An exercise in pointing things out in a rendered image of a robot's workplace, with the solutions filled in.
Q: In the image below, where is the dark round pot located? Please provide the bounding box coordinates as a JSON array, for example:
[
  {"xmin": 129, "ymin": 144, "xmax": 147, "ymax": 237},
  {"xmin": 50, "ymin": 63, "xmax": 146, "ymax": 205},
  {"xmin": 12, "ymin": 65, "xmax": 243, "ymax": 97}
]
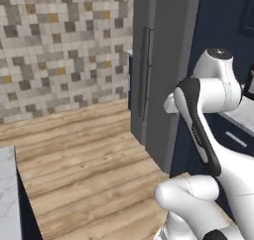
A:
[{"xmin": 243, "ymin": 68, "xmax": 254, "ymax": 101}]

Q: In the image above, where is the navy wall cupboard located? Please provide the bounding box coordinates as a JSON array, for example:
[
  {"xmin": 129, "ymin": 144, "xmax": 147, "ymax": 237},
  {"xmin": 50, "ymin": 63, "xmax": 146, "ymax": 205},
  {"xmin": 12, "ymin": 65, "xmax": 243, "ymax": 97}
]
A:
[{"xmin": 237, "ymin": 0, "xmax": 254, "ymax": 39}]

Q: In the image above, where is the navy island cupboard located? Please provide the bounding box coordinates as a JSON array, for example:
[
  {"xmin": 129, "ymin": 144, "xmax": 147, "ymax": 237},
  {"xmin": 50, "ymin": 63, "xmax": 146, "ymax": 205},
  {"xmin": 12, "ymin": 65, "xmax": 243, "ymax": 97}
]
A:
[{"xmin": 15, "ymin": 167, "xmax": 45, "ymax": 240}]

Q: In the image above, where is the silver drawer handle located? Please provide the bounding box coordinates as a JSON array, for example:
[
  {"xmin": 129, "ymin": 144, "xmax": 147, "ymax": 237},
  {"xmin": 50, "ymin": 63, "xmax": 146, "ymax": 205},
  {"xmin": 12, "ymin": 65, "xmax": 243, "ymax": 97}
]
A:
[{"xmin": 225, "ymin": 130, "xmax": 249, "ymax": 149}]

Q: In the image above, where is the navy base cupboard run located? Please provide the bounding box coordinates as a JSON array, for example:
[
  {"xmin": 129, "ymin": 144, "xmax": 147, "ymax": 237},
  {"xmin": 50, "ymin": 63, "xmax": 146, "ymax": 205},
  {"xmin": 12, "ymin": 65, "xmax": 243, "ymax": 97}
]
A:
[{"xmin": 169, "ymin": 110, "xmax": 254, "ymax": 220}]

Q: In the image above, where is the dark grey fridge handle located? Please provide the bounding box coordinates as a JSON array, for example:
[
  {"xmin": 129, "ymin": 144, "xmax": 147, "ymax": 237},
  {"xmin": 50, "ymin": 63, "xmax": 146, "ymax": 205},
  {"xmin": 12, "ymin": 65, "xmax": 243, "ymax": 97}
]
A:
[{"xmin": 138, "ymin": 27, "xmax": 155, "ymax": 122}]

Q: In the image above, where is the navy drawer front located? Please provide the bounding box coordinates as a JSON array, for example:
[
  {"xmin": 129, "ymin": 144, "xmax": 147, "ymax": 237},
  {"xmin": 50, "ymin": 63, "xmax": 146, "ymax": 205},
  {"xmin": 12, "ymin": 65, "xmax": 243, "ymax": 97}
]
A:
[{"xmin": 207, "ymin": 113, "xmax": 254, "ymax": 159}]

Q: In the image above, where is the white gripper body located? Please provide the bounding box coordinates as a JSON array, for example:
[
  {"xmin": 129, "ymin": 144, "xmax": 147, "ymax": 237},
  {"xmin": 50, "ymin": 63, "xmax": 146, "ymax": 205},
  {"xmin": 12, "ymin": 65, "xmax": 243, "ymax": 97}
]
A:
[{"xmin": 163, "ymin": 92, "xmax": 182, "ymax": 116}]

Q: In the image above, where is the grey fridge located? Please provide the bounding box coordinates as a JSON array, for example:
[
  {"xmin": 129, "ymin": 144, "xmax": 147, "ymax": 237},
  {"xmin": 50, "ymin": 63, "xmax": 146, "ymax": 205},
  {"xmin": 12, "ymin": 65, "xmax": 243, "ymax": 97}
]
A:
[{"xmin": 130, "ymin": 0, "xmax": 203, "ymax": 175}]

